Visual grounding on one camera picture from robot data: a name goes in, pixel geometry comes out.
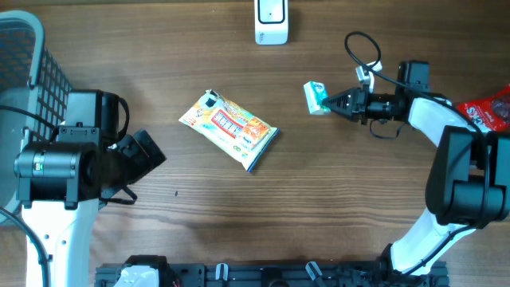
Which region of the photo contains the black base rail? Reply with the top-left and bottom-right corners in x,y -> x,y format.
94,255 -> 449,287

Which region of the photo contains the black right camera cable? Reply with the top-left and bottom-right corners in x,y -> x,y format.
343,30 -> 491,276

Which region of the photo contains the white barcode scanner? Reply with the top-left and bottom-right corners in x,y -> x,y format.
253,0 -> 289,45

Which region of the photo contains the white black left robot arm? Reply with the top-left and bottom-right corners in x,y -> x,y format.
14,90 -> 166,286

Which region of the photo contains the yellow wet wipes pack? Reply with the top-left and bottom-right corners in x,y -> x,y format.
179,89 -> 280,172

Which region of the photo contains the red candy bag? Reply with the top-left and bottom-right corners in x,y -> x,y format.
456,85 -> 509,132

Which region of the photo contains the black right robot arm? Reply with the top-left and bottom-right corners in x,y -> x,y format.
321,61 -> 509,280

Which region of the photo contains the teal tissue pack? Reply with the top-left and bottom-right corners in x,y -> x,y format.
303,81 -> 331,116

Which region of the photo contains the grey black shopping basket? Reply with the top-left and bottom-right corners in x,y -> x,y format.
1,10 -> 72,214

